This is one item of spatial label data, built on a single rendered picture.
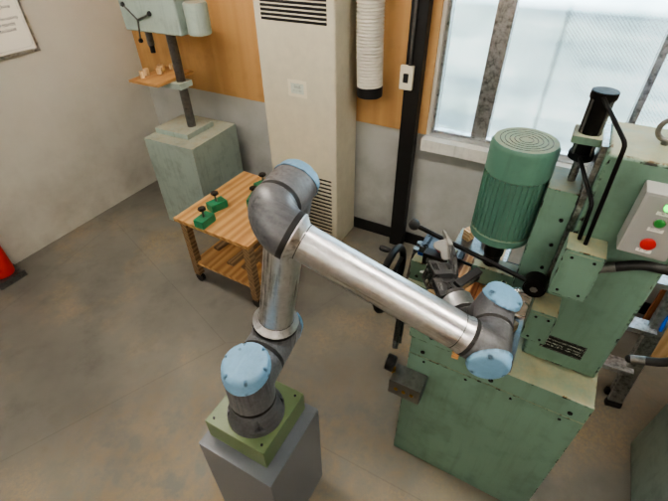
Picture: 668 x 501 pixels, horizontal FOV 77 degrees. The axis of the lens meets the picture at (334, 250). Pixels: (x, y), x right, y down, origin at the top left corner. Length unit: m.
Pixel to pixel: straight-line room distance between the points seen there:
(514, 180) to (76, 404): 2.29
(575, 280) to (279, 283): 0.77
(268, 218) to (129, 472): 1.67
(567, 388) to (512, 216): 0.58
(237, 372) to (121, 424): 1.24
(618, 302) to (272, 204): 0.96
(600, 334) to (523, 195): 0.48
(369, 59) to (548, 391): 1.86
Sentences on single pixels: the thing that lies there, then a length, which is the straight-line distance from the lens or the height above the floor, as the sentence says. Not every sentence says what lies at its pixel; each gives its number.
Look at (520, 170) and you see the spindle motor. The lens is 1.20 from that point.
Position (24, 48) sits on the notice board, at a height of 1.28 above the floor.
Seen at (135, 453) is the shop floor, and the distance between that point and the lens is 2.35.
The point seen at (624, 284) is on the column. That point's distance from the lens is 1.33.
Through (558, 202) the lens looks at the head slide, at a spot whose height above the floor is 1.35.
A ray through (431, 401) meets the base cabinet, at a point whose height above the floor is 0.48.
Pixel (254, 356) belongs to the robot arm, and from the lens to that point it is 1.32.
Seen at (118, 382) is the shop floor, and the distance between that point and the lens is 2.62.
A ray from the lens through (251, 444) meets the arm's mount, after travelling 1.48.
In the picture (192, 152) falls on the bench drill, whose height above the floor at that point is 0.68.
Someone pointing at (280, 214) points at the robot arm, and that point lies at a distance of 0.88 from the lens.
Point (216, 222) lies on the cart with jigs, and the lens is 2.56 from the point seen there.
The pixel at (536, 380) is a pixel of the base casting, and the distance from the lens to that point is 1.52.
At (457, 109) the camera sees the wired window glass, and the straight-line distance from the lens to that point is 2.72.
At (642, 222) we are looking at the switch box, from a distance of 1.15.
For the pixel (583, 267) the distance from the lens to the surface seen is 1.20.
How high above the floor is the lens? 1.96
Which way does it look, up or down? 39 degrees down
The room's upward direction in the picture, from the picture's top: 1 degrees counter-clockwise
